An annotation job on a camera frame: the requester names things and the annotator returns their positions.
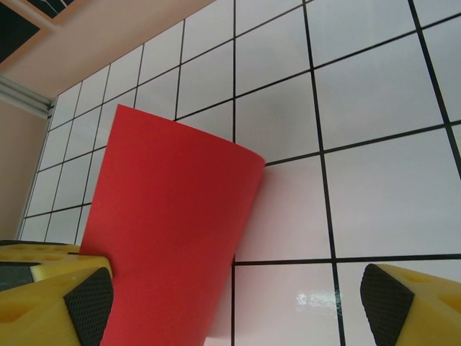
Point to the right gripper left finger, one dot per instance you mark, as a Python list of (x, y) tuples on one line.
[(39, 317)]

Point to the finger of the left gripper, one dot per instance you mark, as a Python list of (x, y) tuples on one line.
[(47, 254)]

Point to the red square paper sheet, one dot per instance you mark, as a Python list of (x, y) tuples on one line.
[(173, 216)]

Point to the aluminium corner post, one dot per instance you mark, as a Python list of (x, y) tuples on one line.
[(21, 95)]

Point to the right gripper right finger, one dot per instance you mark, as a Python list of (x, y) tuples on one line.
[(425, 310)]

